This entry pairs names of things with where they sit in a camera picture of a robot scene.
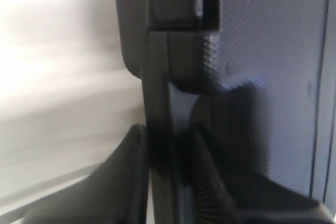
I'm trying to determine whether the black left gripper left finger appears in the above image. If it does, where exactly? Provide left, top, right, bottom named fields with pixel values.
left=23, top=124, right=149, bottom=223

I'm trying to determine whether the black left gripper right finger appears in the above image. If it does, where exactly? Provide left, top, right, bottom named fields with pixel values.
left=188, top=124, right=335, bottom=223

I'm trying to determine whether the black plastic case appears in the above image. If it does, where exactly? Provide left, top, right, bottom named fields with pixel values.
left=115, top=0, right=335, bottom=223

